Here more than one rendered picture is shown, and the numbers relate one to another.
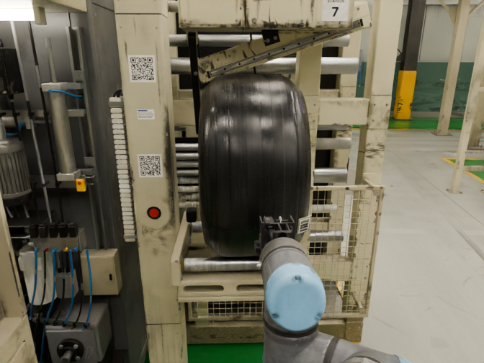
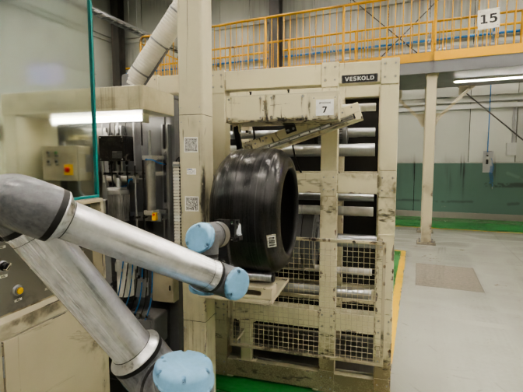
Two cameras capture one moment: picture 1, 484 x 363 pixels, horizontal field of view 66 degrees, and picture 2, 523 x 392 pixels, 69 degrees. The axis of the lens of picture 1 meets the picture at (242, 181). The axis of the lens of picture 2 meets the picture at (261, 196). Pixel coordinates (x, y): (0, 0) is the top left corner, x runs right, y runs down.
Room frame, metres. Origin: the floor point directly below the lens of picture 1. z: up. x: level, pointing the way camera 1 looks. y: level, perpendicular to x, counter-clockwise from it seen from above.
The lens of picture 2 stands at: (-0.56, -0.62, 1.42)
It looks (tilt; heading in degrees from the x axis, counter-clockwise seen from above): 5 degrees down; 18
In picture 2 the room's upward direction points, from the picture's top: straight up
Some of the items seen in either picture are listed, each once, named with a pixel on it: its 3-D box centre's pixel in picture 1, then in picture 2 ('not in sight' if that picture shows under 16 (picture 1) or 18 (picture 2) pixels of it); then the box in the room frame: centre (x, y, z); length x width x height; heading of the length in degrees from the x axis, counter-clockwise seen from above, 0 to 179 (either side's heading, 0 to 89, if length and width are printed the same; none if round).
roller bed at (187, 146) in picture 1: (181, 173); not in sight; (1.58, 0.27, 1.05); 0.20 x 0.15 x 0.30; 92
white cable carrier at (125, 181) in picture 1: (126, 171); (180, 208); (1.15, 0.37, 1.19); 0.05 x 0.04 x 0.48; 2
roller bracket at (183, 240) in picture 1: (183, 243); not in sight; (1.20, 0.21, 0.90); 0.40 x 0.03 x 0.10; 2
